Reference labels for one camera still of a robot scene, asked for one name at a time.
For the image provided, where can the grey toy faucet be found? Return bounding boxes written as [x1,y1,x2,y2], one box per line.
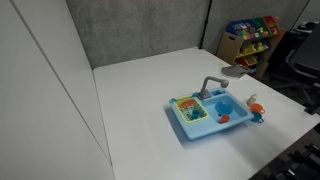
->
[198,76,229,100]

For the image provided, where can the blue toy sink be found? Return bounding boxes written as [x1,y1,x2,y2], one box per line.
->
[169,88,254,140]

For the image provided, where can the black office chair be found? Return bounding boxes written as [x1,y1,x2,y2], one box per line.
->
[272,25,320,115]

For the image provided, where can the beige toy bread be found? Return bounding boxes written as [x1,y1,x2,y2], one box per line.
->
[247,94,257,107]

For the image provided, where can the orange plate in rack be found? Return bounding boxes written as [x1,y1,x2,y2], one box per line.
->
[178,99,195,109]

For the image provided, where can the orange cup in sink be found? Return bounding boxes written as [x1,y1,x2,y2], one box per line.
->
[219,114,230,124]

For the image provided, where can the black equipment at table edge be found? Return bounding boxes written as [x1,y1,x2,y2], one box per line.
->
[249,124,320,180]

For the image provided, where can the blue toy plate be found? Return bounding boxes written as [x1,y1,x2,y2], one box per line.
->
[215,102,233,115]

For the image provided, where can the grey metal mounting plate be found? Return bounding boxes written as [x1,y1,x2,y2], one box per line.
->
[221,64,250,80]

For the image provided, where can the yellow green dish rack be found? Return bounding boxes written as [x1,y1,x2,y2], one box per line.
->
[172,96,208,124]

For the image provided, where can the orange cup on table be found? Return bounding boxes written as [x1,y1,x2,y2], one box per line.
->
[250,103,265,114]

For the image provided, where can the blue cup in rack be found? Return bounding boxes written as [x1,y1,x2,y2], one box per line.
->
[191,110,200,120]

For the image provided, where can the wooden toy storage shelf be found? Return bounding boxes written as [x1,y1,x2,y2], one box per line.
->
[217,16,285,79]

